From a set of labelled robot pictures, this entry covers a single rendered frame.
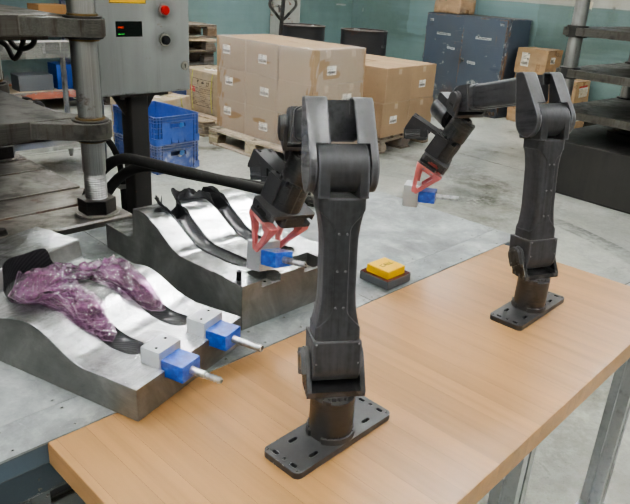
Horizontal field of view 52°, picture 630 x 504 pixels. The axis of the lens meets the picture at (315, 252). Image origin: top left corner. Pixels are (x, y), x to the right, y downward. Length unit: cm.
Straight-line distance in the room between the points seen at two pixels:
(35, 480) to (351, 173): 64
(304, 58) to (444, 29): 375
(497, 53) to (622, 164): 339
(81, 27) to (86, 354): 91
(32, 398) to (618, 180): 449
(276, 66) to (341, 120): 444
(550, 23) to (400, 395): 749
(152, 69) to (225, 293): 94
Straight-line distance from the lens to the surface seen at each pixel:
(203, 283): 126
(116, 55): 193
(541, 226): 134
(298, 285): 126
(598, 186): 515
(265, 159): 116
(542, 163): 131
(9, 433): 102
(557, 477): 229
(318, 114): 84
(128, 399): 99
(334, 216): 83
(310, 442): 94
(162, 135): 493
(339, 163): 82
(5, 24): 174
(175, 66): 203
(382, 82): 580
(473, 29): 829
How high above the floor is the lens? 140
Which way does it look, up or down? 23 degrees down
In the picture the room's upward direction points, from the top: 3 degrees clockwise
